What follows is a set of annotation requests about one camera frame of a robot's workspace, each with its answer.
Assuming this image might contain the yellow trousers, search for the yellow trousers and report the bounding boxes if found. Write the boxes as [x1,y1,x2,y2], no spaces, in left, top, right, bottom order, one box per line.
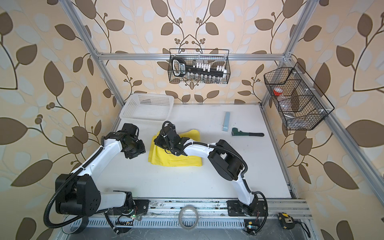
[147,129,204,168]

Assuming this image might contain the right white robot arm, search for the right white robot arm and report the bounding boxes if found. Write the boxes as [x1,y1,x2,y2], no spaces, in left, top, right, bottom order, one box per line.
[154,121,269,217]

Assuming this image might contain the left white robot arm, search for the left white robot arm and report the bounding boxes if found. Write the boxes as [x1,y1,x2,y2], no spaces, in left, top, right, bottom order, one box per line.
[43,124,146,229]

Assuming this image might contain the white plastic basket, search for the white plastic basket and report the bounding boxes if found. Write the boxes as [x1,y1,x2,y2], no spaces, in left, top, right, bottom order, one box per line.
[119,93,174,122]

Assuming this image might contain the light blue block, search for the light blue block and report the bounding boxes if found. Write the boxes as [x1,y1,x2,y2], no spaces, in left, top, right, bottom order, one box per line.
[222,112,231,132]

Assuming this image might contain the green pipe wrench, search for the green pipe wrench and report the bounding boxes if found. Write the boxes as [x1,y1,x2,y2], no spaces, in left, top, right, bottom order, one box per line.
[231,128,265,137]

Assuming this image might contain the black socket set holder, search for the black socket set holder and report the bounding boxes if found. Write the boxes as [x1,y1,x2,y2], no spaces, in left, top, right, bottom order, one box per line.
[170,57,230,78]

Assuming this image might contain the clear tape roll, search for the clear tape roll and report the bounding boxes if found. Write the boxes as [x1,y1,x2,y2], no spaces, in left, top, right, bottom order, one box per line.
[178,205,200,231]

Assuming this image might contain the black tape roll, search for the black tape roll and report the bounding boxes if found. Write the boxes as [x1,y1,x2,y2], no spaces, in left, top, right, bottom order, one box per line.
[62,216,89,235]

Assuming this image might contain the red white cup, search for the red white cup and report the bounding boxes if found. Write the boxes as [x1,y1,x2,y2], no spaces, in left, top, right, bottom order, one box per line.
[273,87,284,97]

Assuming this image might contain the aluminium frame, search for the aluminium frame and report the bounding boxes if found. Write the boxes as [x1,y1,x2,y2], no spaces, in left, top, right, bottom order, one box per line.
[56,0,384,240]

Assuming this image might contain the back black wire basket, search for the back black wire basket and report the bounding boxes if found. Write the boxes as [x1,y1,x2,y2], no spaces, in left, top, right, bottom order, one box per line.
[168,48,231,84]

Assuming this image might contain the side black wire basket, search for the side black wire basket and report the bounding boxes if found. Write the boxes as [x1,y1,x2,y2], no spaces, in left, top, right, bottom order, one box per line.
[264,63,335,131]

